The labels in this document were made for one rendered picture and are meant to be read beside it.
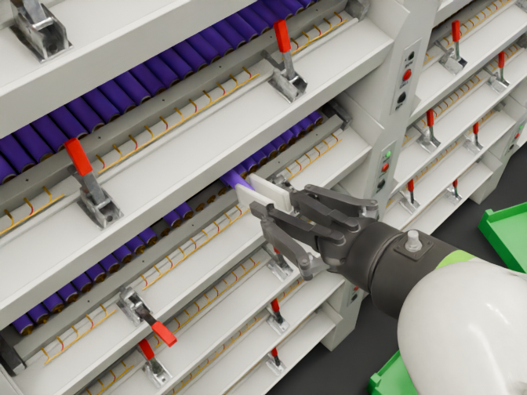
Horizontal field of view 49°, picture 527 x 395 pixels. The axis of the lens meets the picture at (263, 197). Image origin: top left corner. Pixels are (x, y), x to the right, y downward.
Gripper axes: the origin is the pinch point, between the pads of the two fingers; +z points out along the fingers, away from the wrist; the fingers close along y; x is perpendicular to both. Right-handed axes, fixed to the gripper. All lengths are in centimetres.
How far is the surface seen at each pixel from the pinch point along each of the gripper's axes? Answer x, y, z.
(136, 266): 3.3, 16.5, 7.3
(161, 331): 6.4, 19.5, -1.1
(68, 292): 2.3, 24.7, 9.6
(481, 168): 65, -93, 22
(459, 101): 24, -65, 13
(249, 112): -12.2, -1.0, 0.0
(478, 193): 77, -95, 23
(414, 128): 24, -52, 14
